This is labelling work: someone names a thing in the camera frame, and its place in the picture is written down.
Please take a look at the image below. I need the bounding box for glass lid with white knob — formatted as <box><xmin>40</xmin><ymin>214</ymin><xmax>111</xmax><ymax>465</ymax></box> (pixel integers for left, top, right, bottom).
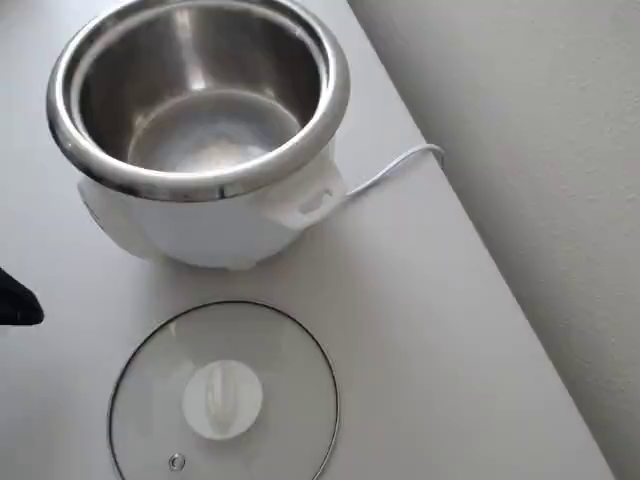
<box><xmin>106</xmin><ymin>299</ymin><xmax>344</xmax><ymax>480</ymax></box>

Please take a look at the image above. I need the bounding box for white rice cooker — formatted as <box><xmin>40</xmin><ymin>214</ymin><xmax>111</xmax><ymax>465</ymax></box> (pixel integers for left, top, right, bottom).
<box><xmin>45</xmin><ymin>0</ymin><xmax>352</xmax><ymax>274</ymax></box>

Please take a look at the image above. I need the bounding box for stainless steel inner pot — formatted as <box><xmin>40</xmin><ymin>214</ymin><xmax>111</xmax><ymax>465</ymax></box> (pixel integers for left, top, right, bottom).
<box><xmin>68</xmin><ymin>0</ymin><xmax>335</xmax><ymax>182</ymax></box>

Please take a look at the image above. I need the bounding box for white power cord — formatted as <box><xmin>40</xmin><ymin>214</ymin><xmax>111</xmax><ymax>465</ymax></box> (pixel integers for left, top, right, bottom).
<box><xmin>343</xmin><ymin>143</ymin><xmax>447</xmax><ymax>199</ymax></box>

